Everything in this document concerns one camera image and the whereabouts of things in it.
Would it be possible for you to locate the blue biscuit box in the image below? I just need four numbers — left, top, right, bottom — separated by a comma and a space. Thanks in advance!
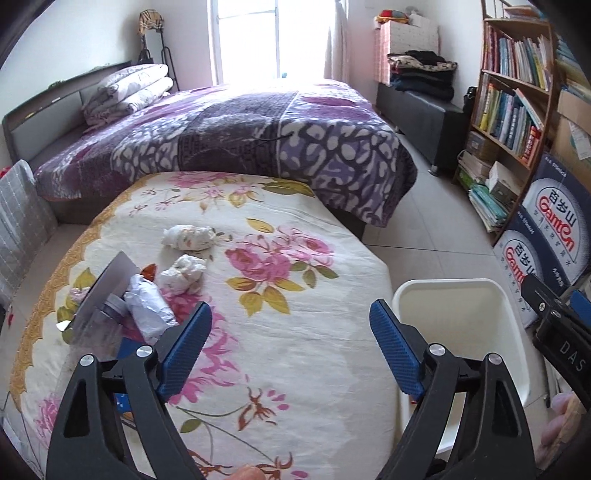
61, 251, 139, 359

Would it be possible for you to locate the orange snack wrapper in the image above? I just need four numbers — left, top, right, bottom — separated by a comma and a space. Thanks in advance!
140, 263, 156, 282

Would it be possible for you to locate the white plastic trash bin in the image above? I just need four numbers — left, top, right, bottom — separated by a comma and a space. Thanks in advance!
390, 278, 533, 458

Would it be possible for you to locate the person's hand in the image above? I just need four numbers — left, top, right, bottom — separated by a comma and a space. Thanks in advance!
536, 392, 587, 470

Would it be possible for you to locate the lower blue Ganten water box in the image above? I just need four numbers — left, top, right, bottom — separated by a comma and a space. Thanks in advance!
494, 207, 569, 328

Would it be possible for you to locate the blue ganten water box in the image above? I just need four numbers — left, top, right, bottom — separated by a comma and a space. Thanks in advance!
523, 153, 590, 285
494, 207, 569, 328

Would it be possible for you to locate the clear plastic cup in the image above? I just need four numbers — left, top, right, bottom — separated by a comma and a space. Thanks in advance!
76, 294, 129, 361

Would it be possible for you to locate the upper blue Ganten water box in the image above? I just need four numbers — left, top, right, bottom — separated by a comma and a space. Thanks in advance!
523, 153, 590, 285

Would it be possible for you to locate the crumpled white paper wrapper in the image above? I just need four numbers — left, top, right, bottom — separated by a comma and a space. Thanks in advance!
123, 274, 178, 345

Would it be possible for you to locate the pink crochet piece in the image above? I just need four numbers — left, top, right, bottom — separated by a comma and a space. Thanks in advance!
68, 287, 90, 306

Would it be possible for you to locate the floral cream tablecloth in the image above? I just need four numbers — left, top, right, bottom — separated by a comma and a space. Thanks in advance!
1, 172, 398, 479

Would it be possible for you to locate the crumpled floral white tissue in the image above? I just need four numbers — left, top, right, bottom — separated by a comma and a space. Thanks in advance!
161, 225, 215, 251

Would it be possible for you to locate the grey checked cushion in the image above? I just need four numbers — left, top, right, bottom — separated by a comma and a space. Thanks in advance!
0, 160, 58, 307

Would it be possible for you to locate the pile of dark clothes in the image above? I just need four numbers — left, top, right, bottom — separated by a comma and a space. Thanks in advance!
388, 50, 458, 102

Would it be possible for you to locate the wooden bookshelf with books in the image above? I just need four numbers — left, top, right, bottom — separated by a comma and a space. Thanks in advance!
454, 1, 560, 241

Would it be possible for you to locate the dark grey bed headboard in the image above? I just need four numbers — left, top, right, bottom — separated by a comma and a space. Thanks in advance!
2, 61, 131, 169

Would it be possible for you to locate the purple patterned bed blanket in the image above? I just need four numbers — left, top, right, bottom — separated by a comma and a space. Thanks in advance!
35, 80, 418, 227

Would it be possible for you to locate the pink white storage box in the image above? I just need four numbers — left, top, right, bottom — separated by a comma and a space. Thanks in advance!
374, 21, 439, 86

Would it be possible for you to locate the black metal rack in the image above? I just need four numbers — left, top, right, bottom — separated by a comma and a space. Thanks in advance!
137, 9, 180, 91

